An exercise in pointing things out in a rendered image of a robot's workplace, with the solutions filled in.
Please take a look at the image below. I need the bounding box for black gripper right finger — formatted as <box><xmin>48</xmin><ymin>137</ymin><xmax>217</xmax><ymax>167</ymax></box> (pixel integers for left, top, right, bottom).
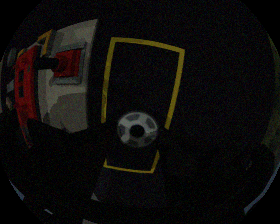
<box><xmin>157</xmin><ymin>127</ymin><xmax>245</xmax><ymax>206</ymax></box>

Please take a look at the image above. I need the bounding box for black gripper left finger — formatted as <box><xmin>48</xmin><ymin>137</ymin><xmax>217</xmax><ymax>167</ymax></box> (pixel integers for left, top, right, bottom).
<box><xmin>27</xmin><ymin>119</ymin><xmax>117</xmax><ymax>198</ymax></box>

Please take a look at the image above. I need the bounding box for yellow rectangular outline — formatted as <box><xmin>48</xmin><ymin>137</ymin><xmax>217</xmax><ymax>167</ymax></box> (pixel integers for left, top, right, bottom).
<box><xmin>101</xmin><ymin>37</ymin><xmax>185</xmax><ymax>173</ymax></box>

